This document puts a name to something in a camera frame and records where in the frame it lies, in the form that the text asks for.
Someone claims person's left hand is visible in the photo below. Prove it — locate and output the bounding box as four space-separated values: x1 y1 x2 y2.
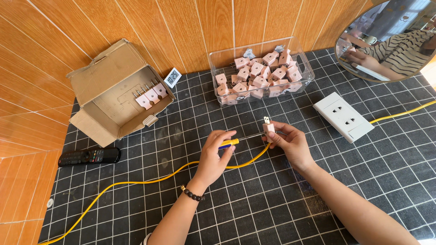
187 130 238 187

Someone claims person's right hand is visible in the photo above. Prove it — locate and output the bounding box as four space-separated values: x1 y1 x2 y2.
261 121 316 172

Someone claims yellow blue handled screwdriver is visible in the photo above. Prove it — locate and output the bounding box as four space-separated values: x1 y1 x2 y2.
218 132 266 150

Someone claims pink plug with metal prongs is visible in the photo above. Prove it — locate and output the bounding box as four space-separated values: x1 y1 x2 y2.
262 116 276 143

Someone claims black white-grid table mat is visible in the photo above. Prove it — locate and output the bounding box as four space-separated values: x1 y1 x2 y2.
38 48 436 245

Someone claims white ribbed plug cover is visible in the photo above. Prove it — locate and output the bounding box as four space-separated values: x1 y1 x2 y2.
142 114 159 127

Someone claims pile of pink plugs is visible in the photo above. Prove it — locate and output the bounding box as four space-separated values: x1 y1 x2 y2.
215 48 304 105

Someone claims small white digital clock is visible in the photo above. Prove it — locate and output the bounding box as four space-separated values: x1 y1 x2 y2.
164 67 182 89

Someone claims clear plastic bin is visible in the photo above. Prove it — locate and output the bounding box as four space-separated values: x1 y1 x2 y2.
208 36 315 108

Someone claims black remote control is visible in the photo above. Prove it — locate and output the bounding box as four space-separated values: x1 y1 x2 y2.
57 147 121 168

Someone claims open cardboard box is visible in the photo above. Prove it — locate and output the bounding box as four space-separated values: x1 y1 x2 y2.
66 38 177 148

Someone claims round gold-framed mirror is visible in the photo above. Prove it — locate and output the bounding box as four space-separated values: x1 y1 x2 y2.
334 0 436 83

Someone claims brown bead bracelet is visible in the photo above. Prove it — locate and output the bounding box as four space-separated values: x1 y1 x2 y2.
180 184 206 202

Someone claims white double wall socket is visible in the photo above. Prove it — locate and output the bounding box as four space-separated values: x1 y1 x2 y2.
313 92 375 143

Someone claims long yellow power cable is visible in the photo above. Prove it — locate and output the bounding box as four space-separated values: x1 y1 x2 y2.
38 142 273 245

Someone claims yellow socket cable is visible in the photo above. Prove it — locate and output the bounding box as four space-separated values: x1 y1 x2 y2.
369 100 436 124

